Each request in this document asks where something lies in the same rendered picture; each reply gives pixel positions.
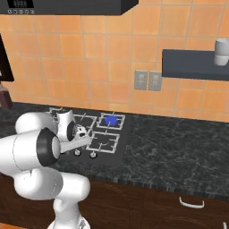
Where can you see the white jar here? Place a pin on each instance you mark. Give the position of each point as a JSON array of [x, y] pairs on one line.
[[222, 50]]

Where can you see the black appliance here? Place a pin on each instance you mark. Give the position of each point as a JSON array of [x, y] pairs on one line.
[[4, 62]]

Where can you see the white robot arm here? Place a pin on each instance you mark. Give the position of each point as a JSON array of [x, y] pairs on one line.
[[32, 155]]

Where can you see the grey wall socket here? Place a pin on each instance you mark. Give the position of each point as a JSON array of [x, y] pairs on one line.
[[140, 80], [155, 81]]

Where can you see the dark wood cupboard door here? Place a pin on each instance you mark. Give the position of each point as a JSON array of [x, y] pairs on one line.
[[116, 202]]

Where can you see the dark wall shelf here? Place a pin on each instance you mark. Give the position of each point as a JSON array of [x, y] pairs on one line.
[[188, 64]]

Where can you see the blue burner flame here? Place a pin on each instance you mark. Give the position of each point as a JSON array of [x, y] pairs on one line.
[[111, 120]]

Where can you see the dark wood drawer front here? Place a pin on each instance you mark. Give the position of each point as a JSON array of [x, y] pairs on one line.
[[167, 208]]

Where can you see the black hob with grates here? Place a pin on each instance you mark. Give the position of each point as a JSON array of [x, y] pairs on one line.
[[119, 140]]

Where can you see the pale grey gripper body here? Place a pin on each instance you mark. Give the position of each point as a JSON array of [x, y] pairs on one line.
[[76, 144]]

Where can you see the silver hob knob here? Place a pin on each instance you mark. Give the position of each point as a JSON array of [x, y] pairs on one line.
[[77, 152], [93, 155]]

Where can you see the black range hood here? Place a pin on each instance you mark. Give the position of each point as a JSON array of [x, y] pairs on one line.
[[74, 7]]

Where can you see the dark brown block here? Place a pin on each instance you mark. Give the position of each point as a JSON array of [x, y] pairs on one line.
[[5, 98]]

